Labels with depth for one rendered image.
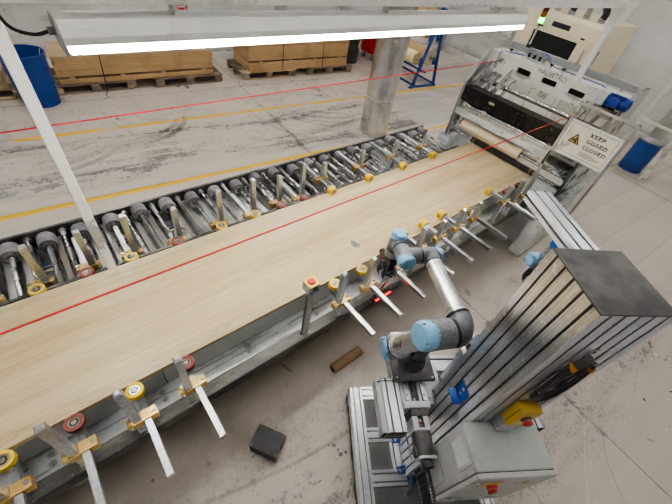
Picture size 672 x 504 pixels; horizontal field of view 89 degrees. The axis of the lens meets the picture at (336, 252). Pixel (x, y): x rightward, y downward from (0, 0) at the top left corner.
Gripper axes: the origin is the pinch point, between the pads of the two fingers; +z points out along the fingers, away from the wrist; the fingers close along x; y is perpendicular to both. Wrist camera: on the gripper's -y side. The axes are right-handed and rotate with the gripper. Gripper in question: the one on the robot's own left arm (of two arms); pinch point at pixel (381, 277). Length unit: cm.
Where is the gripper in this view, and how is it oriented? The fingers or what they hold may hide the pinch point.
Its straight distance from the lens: 185.2
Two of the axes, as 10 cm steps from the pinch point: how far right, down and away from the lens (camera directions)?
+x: 9.9, 0.5, 1.5
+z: -1.4, 7.0, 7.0
